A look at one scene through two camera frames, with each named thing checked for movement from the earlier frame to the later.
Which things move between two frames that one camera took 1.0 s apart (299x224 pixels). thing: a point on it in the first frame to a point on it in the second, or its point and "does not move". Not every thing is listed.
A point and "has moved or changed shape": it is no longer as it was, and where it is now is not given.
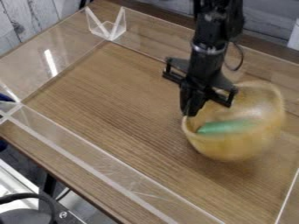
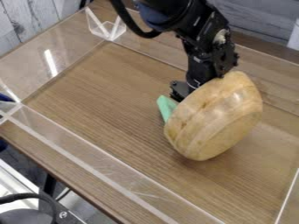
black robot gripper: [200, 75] to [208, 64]
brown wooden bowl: [257, 103] has moved or changed shape
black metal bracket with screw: [63, 215] does not move
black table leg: [51, 185] does not move
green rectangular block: [226, 125] to [166, 107]
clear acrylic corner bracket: [107, 30] does not move
